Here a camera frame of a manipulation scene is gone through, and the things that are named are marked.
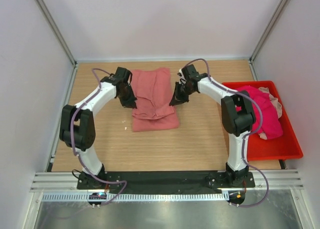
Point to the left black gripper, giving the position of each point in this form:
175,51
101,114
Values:
126,95

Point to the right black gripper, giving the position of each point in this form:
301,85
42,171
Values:
181,92

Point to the salmon pink t shirt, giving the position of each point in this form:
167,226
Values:
153,92

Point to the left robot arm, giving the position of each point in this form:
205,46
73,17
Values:
77,125

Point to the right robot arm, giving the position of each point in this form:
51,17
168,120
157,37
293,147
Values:
237,115

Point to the magenta t shirt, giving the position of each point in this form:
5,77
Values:
263,101

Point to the light pink t shirt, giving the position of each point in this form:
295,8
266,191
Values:
267,133

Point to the red plastic bin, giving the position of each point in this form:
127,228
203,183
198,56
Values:
285,147

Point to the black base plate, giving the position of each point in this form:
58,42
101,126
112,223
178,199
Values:
164,183

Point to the slotted cable duct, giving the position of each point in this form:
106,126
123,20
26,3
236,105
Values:
99,197

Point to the aluminium front rail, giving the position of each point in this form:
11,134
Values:
278,179

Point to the left aluminium corner post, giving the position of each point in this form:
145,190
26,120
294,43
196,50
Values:
57,33

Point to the aluminium corner post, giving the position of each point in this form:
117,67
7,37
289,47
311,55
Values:
57,33
280,8

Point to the right aluminium corner post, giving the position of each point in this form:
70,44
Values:
280,8

